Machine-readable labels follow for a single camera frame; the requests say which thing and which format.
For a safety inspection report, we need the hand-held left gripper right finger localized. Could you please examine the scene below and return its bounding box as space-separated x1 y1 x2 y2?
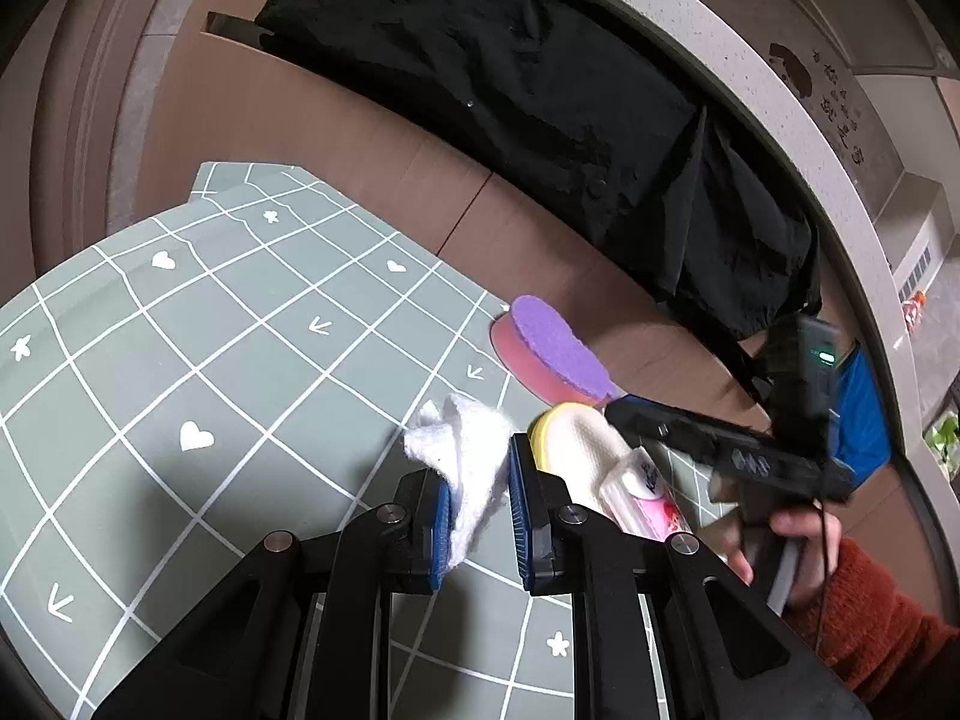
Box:
507 431 875 720

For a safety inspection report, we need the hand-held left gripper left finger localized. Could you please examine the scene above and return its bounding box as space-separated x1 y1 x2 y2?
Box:
90 469 457 720

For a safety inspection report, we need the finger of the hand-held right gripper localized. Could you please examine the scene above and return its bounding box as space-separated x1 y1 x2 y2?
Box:
604 393 722 467

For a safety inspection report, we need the white tissue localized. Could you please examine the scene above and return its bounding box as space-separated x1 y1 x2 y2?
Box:
403 392 518 572

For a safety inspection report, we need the person's right hand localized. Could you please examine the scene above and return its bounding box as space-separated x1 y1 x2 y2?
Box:
709 508 841 614

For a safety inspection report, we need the blue microfiber towel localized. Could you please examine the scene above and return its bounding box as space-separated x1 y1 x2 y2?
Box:
831 349 895 486

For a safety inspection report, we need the yellow and white sponge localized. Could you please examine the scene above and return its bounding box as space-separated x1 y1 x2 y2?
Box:
526 401 638 520

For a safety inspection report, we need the pink tissue packet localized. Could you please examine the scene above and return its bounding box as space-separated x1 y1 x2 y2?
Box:
596 446 695 542

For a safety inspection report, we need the purple and pink sponge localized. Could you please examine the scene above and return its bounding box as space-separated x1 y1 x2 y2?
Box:
490 294 623 406

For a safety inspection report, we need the green potted plant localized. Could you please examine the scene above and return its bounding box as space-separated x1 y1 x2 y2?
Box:
925 411 960 482

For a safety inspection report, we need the white box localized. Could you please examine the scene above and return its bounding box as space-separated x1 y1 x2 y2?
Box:
874 171 955 316

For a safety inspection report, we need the green grid table mat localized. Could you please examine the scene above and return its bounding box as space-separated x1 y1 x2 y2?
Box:
0 161 740 720

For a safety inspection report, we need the black cloth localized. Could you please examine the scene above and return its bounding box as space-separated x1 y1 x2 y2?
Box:
253 0 824 340

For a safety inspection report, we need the black cable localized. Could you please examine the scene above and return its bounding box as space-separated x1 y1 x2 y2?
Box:
813 405 838 653

